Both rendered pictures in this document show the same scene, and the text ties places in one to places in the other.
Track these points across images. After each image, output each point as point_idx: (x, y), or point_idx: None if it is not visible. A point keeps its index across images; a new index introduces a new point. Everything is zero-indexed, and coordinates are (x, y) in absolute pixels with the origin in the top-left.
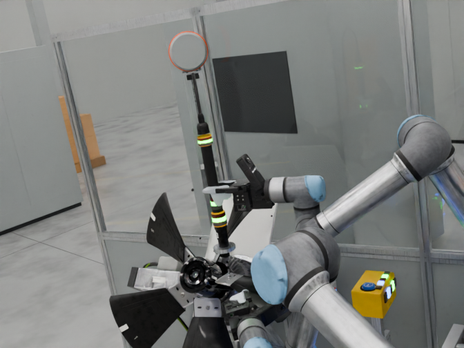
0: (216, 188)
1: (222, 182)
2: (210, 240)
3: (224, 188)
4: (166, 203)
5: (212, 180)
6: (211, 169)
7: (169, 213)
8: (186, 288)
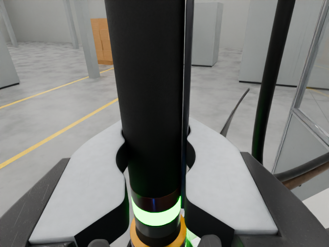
0: (77, 157)
1: (195, 152)
2: (306, 202)
3: (33, 212)
4: (235, 107)
5: (119, 102)
6: (111, 24)
7: (224, 124)
8: (129, 243)
